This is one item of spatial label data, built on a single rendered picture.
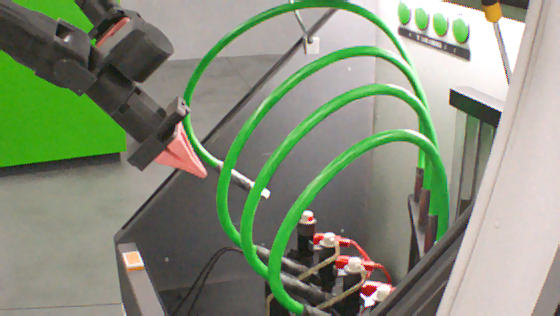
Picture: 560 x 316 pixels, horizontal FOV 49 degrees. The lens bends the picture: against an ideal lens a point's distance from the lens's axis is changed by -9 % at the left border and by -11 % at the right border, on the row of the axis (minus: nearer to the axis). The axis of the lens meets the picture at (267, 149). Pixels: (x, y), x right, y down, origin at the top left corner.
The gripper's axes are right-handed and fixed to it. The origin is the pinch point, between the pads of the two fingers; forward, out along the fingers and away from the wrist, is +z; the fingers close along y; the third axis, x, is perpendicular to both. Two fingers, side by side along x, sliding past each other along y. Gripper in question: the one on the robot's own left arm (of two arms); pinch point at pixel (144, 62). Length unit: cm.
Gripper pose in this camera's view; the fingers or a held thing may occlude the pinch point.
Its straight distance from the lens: 109.9
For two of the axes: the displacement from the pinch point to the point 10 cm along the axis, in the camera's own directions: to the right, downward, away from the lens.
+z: 6.4, 7.6, -0.7
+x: -7.3, 6.4, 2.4
